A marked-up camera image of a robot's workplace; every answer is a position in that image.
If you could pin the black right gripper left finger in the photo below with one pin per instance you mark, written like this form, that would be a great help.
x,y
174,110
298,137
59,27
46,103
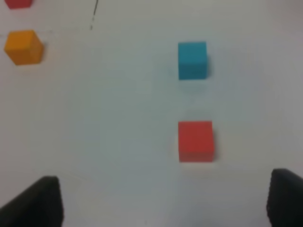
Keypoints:
x,y
40,205

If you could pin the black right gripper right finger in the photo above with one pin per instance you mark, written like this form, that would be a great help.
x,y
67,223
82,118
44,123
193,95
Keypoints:
x,y
285,199

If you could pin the orange cube block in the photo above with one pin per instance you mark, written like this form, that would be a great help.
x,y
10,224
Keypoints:
x,y
24,47

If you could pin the blue cube block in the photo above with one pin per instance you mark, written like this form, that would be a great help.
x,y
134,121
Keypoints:
x,y
192,60

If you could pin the red template cube block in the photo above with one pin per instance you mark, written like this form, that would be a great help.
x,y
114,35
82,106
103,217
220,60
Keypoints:
x,y
18,4

